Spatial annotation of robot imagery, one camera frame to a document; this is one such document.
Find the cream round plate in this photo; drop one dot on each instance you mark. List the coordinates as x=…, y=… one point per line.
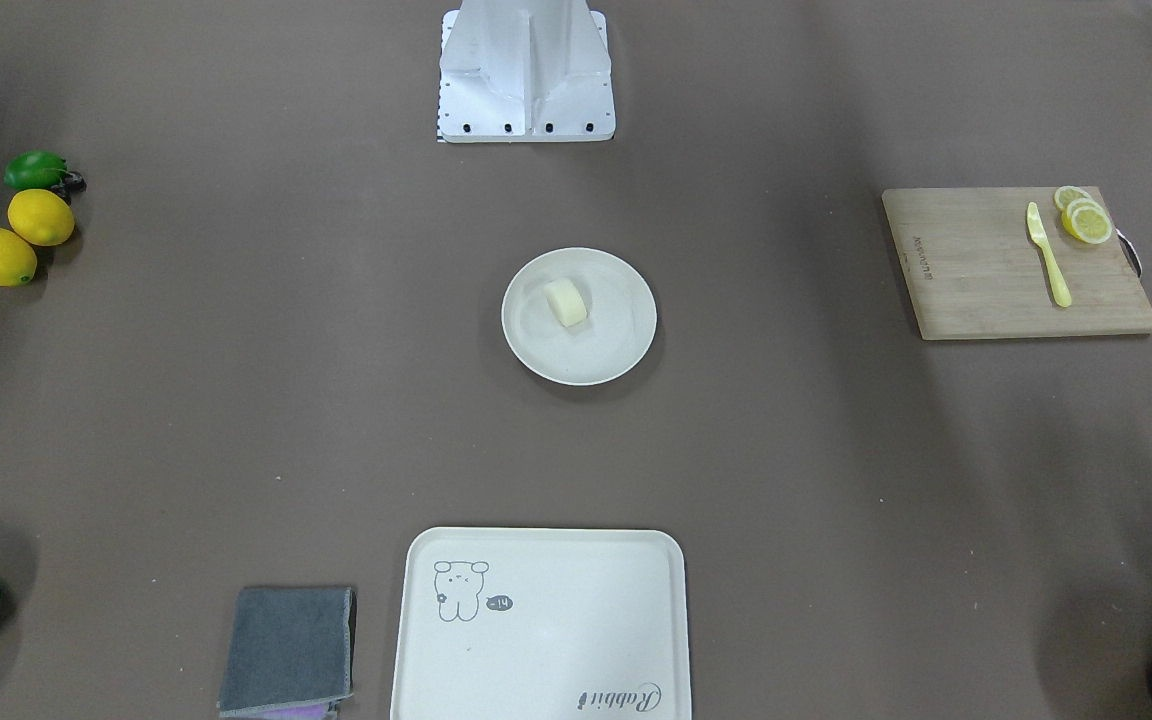
x=620, y=329

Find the cream rabbit tray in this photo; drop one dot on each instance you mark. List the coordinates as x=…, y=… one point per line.
x=531, y=623

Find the bamboo cutting board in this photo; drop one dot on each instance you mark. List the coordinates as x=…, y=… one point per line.
x=973, y=274

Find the grey folded cloth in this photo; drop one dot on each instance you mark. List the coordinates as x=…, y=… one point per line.
x=290, y=653

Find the yellow plastic knife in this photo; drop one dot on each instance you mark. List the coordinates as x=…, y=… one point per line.
x=1060, y=293

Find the lemon slices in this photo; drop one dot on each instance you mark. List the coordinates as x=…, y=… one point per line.
x=1082, y=216

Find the dark cherries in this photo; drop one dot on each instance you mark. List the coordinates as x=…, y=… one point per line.
x=67, y=185

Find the lower yellow lemon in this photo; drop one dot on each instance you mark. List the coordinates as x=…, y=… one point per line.
x=41, y=218

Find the green lime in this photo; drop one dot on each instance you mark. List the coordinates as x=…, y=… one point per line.
x=35, y=170

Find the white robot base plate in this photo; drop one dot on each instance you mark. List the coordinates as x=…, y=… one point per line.
x=525, y=72

